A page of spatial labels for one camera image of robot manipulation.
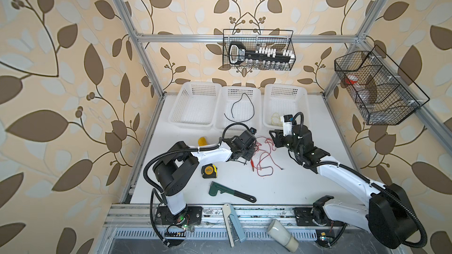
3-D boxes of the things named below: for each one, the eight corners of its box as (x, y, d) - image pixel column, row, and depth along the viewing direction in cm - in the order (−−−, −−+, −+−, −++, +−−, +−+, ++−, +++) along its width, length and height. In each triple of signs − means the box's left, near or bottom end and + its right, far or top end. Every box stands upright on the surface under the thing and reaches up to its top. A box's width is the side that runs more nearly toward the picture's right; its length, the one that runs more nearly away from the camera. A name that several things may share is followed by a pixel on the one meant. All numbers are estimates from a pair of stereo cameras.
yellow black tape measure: (201, 178, 87) (200, 176, 84) (203, 166, 91) (202, 163, 88) (216, 178, 87) (216, 176, 84) (217, 166, 91) (217, 163, 88)
